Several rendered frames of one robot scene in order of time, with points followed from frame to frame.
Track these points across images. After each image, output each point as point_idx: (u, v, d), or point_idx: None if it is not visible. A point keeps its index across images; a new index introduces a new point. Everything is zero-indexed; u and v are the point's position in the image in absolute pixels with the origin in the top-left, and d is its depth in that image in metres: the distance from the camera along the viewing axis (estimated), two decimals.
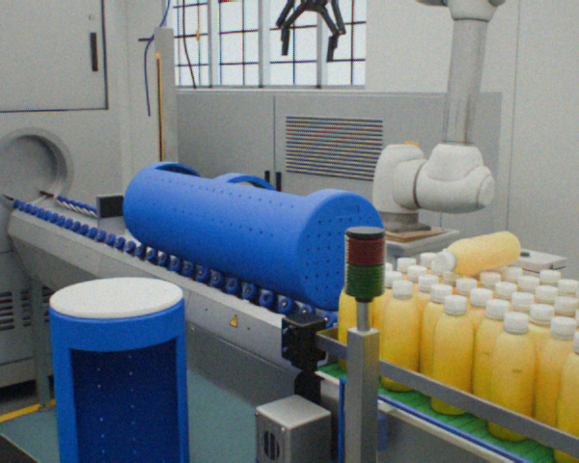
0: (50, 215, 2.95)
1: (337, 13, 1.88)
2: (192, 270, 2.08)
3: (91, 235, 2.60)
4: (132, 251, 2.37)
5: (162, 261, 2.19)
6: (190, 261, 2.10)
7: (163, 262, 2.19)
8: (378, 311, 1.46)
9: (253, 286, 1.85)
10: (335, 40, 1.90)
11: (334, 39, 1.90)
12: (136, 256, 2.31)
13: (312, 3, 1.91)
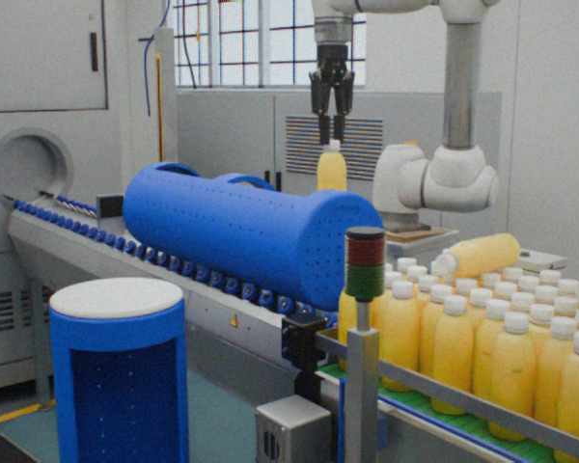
0: (50, 215, 2.95)
1: (311, 90, 1.74)
2: (192, 270, 2.08)
3: (91, 235, 2.60)
4: (132, 251, 2.37)
5: (162, 261, 2.19)
6: (190, 261, 2.10)
7: (163, 262, 2.19)
8: (378, 311, 1.46)
9: (253, 286, 1.85)
10: (319, 120, 1.77)
11: (320, 119, 1.77)
12: (136, 256, 2.31)
13: None
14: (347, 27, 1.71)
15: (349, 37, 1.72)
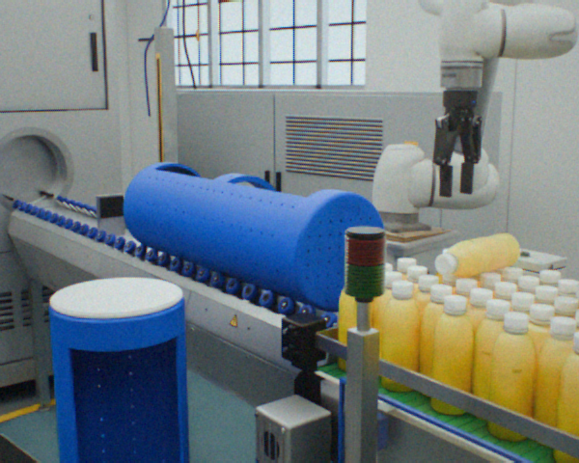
0: (50, 215, 2.95)
1: (435, 137, 1.59)
2: (192, 271, 2.08)
3: (91, 235, 2.60)
4: (132, 251, 2.37)
5: (162, 261, 2.19)
6: (190, 261, 2.10)
7: (163, 262, 2.19)
8: (378, 311, 1.46)
9: (253, 286, 1.85)
10: (440, 170, 1.61)
11: (441, 169, 1.61)
12: (136, 256, 2.32)
13: None
14: (480, 71, 1.57)
15: (481, 82, 1.58)
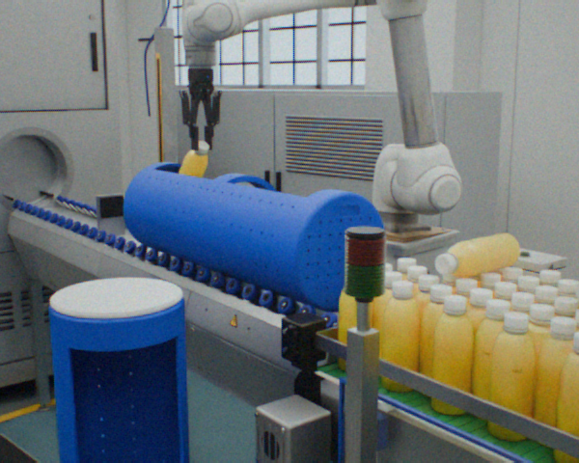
0: (50, 215, 2.95)
1: (181, 105, 2.11)
2: (192, 271, 2.08)
3: (91, 235, 2.60)
4: (132, 251, 2.37)
5: (162, 261, 2.19)
6: (190, 261, 2.10)
7: (163, 262, 2.19)
8: (378, 311, 1.46)
9: (253, 286, 1.85)
10: (189, 129, 2.13)
11: (190, 128, 2.14)
12: (136, 256, 2.32)
13: None
14: (210, 54, 2.08)
15: (212, 62, 2.09)
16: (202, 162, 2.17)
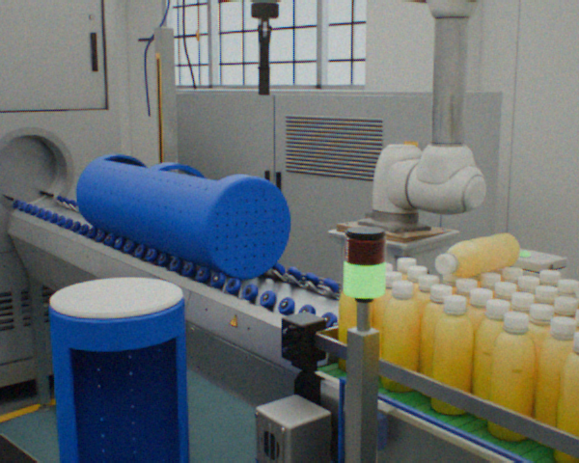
0: (50, 215, 2.95)
1: (261, 44, 1.90)
2: (182, 273, 2.10)
3: (95, 229, 2.60)
4: (133, 241, 2.40)
5: (157, 259, 2.21)
6: (191, 270, 2.07)
7: (157, 260, 2.22)
8: (378, 311, 1.46)
9: (245, 297, 1.85)
10: (261, 71, 1.94)
11: (261, 71, 1.95)
12: (137, 247, 2.34)
13: (260, 30, 1.93)
14: None
15: None
16: None
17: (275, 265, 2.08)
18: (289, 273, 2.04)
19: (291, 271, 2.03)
